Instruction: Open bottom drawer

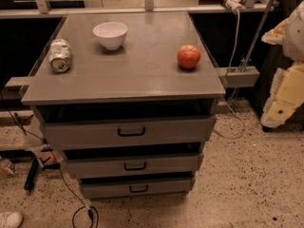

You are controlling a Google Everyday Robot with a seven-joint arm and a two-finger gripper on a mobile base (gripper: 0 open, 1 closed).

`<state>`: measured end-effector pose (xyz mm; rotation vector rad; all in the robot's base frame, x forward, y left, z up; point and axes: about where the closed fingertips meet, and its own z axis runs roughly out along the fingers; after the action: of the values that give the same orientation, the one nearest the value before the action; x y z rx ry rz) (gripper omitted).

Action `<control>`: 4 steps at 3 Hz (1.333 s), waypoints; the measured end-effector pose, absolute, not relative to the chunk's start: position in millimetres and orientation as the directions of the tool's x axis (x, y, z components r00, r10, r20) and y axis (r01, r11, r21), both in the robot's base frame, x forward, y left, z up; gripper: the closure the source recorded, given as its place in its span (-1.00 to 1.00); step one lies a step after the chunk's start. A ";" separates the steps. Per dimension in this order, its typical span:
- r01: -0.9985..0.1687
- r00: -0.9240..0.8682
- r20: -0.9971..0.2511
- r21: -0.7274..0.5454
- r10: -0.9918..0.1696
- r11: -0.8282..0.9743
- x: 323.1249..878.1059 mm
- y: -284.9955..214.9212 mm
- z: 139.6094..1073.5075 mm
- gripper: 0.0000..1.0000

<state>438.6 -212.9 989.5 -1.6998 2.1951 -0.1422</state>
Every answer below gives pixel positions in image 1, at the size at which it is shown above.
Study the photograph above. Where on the grey metal side bracket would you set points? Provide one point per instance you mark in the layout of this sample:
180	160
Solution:
235	78

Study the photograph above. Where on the white sneaker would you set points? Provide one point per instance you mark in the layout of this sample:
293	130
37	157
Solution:
10	219

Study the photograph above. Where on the grey drawer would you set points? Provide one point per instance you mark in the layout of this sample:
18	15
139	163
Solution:
137	188
98	134
131	166

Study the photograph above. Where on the grey top drawer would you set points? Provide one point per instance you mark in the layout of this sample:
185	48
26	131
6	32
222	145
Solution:
98	134

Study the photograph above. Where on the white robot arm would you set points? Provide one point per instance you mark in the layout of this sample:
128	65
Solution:
289	33

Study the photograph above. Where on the grey middle drawer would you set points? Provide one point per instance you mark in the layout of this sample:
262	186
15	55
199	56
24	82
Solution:
131	166

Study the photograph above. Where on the plastic bottle on floor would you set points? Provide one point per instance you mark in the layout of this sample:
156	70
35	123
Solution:
7	166

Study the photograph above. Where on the crushed silver soda can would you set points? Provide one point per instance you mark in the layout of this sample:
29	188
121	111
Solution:
59	55

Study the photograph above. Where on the metal diagonal rod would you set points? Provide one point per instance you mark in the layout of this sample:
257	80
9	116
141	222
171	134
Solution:
248	5

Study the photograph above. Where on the white ceramic bowl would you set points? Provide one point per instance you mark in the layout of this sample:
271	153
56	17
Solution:
110	35

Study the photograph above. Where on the red apple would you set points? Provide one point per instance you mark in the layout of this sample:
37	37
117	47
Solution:
188	56

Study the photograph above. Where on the grey drawer cabinet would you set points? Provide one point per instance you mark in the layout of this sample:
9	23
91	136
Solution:
139	80

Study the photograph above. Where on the grey bottom drawer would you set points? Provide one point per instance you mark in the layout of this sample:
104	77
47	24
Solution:
137	188

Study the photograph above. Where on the black clamp tool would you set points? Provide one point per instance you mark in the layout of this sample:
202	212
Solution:
48	163

